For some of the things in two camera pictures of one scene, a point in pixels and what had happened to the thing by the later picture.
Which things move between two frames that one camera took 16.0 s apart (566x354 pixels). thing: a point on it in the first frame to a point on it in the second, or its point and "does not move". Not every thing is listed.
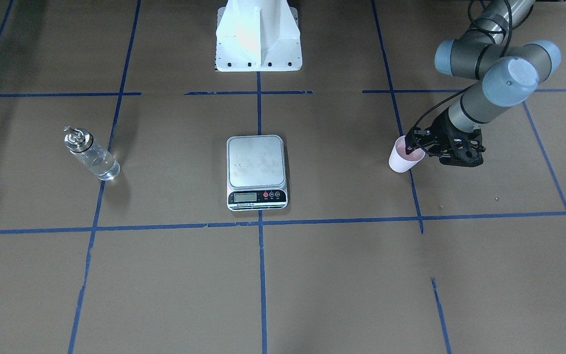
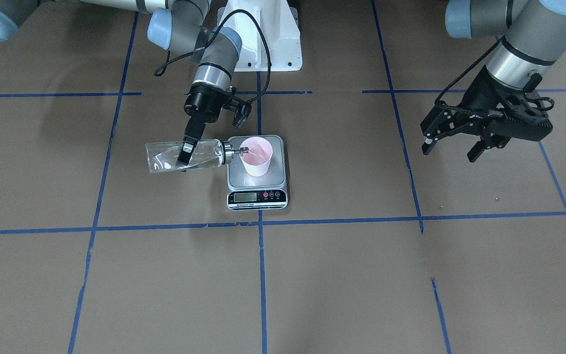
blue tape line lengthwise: x=260 y=221 does not move
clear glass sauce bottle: x=100 y=162 to x=163 y=157
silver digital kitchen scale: x=256 y=172 does not move
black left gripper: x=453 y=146 to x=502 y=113
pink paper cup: x=399 y=162 to x=257 y=159
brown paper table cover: x=126 y=196 does not move
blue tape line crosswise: x=273 y=224 does not move
